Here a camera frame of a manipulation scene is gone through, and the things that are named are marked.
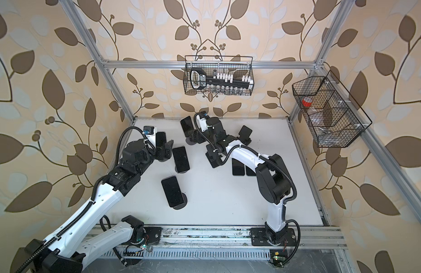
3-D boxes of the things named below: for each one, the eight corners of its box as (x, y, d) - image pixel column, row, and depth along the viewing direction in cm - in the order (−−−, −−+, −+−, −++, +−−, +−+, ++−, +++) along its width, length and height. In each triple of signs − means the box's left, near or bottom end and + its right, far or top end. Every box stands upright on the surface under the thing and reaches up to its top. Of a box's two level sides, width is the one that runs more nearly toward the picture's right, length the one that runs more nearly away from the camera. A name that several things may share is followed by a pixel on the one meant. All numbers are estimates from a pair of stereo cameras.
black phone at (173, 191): (173, 211, 83) (165, 200, 71) (168, 192, 89) (160, 179, 77) (186, 205, 85) (181, 194, 73) (180, 187, 91) (175, 174, 79)
